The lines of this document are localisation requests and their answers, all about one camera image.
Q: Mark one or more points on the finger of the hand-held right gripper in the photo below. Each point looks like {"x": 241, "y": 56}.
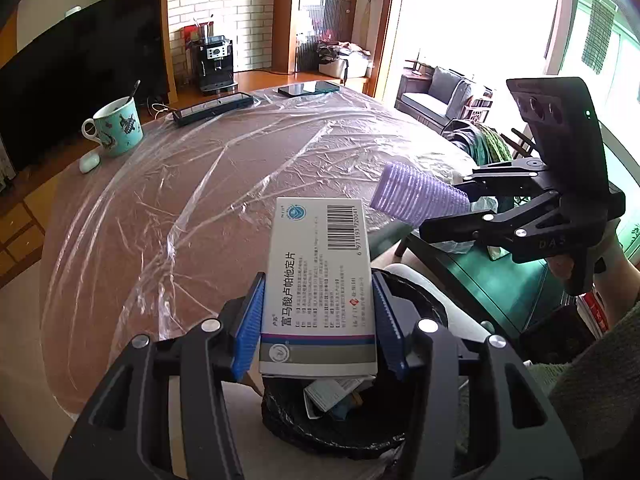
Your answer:
{"x": 475, "y": 227}
{"x": 515, "y": 172}

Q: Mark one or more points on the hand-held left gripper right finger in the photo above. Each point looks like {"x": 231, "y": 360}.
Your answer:
{"x": 387, "y": 330}

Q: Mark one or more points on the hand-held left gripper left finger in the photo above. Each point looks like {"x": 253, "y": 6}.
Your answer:
{"x": 250, "y": 325}

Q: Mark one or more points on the purple hair roller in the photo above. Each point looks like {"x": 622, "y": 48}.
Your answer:
{"x": 415, "y": 192}

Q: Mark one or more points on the white medicine box blue logo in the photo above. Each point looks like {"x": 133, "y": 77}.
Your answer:
{"x": 320, "y": 285}

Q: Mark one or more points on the trash bin with black bag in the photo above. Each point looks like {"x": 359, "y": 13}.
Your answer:
{"x": 325, "y": 435}

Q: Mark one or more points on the person's right forearm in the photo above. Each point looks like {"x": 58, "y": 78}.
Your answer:
{"x": 600, "y": 375}

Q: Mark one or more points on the person's right hand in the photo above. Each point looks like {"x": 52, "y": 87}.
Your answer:
{"x": 622, "y": 275}

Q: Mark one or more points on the dark jacket on chair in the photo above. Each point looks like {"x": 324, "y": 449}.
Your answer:
{"x": 470, "y": 142}

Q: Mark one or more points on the grey sofa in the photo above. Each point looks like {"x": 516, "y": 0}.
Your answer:
{"x": 440, "y": 95}

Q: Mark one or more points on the clear plastic table cover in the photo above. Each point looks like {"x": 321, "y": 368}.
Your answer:
{"x": 200, "y": 185}

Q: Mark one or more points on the black smartphone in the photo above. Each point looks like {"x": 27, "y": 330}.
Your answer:
{"x": 307, "y": 88}

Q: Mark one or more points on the teal printed mug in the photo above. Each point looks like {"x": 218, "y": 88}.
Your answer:
{"x": 117, "y": 127}

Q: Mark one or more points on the black ribbed heater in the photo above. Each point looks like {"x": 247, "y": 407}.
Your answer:
{"x": 306, "y": 52}

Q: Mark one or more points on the black coffee machine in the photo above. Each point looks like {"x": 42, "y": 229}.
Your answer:
{"x": 215, "y": 65}

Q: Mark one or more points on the metal spoon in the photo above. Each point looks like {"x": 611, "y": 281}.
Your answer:
{"x": 134, "y": 89}

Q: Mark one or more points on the red container with sticks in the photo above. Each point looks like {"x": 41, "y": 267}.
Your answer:
{"x": 192, "y": 32}

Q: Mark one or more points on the black television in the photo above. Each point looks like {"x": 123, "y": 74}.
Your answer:
{"x": 75, "y": 75}

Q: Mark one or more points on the small white object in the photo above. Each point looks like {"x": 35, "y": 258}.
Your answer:
{"x": 73, "y": 10}

